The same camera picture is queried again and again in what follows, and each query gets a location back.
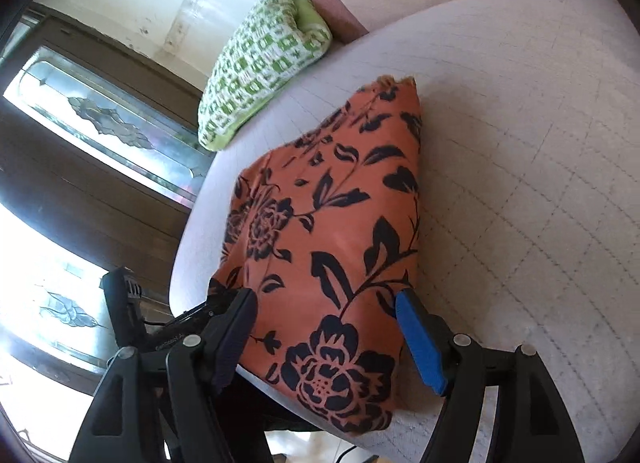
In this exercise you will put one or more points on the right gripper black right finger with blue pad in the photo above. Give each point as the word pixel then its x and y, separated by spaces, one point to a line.
pixel 531 422

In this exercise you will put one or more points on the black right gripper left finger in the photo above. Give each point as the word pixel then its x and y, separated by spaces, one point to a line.
pixel 158 403

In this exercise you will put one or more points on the orange black floral garment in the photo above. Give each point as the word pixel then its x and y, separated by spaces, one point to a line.
pixel 325 231

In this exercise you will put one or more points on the dark wooden glass door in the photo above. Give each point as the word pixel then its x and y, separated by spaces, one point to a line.
pixel 99 170

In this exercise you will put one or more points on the green white patterned pillow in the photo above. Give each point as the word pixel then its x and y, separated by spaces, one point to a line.
pixel 277 40

